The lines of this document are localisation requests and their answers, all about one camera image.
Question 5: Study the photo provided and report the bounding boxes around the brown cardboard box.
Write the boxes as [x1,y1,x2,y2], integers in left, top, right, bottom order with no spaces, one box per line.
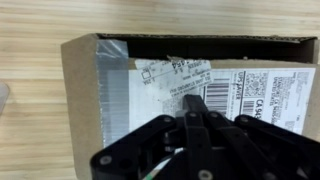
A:
[61,34,319,180]

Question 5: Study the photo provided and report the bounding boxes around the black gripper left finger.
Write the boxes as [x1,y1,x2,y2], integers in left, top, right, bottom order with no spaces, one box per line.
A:
[90,115,177,180]

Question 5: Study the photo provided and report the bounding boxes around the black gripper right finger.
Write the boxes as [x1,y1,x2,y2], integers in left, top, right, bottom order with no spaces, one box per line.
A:
[206,111,320,180]

